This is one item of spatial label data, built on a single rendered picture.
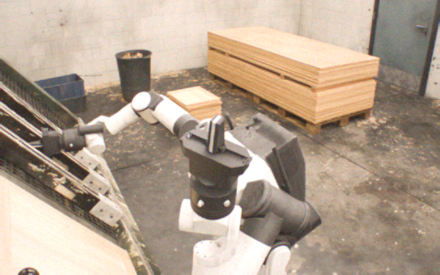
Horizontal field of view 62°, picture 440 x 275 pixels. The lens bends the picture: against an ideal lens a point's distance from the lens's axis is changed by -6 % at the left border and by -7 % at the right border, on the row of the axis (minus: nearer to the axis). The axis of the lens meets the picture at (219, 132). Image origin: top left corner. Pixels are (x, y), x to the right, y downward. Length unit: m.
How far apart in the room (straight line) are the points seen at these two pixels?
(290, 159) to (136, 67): 4.30
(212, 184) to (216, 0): 6.37
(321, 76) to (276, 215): 3.44
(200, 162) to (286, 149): 0.48
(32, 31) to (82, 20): 0.73
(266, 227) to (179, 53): 5.96
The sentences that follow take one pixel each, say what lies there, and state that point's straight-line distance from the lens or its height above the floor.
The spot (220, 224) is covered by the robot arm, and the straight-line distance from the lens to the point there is 0.77.
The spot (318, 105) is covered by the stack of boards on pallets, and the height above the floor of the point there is 0.35.
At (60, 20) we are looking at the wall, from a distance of 6.10.
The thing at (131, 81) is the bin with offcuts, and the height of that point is 0.32.
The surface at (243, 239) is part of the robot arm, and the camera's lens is 0.95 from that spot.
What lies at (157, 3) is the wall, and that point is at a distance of 6.49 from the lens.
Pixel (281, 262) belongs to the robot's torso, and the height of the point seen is 0.94.
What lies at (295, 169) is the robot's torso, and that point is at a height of 1.31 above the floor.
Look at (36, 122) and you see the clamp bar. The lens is 1.91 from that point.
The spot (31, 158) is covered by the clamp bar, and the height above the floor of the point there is 1.26.
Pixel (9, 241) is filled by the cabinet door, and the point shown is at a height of 1.29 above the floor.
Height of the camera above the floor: 1.89
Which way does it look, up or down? 25 degrees down
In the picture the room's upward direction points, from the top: straight up
